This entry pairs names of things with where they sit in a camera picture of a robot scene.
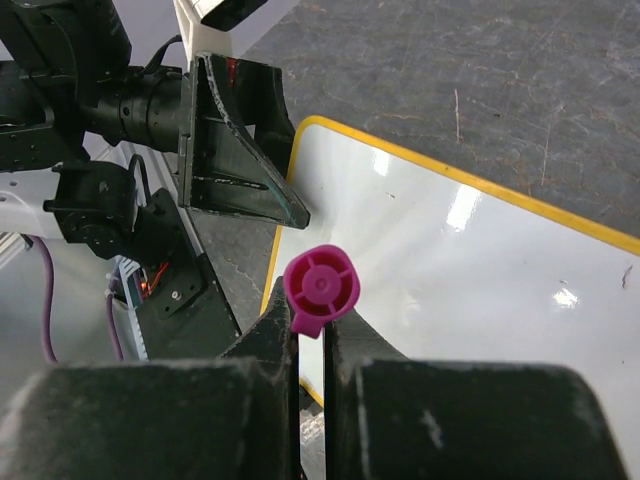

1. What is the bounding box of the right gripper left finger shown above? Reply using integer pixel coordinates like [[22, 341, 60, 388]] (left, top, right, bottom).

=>
[[1, 282, 300, 479]]

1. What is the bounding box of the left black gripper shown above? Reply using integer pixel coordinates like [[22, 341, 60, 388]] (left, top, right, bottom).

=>
[[178, 52, 310, 229]]

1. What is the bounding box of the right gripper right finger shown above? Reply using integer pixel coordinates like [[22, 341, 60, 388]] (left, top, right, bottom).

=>
[[324, 312, 627, 479]]

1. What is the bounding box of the magenta marker cap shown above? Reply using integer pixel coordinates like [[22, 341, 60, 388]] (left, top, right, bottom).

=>
[[283, 244, 361, 339]]

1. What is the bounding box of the yellow framed whiteboard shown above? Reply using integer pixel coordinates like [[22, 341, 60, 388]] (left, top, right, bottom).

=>
[[259, 115, 640, 409]]

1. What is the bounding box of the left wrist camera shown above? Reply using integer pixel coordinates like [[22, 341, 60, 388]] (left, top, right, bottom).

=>
[[172, 0, 271, 76]]

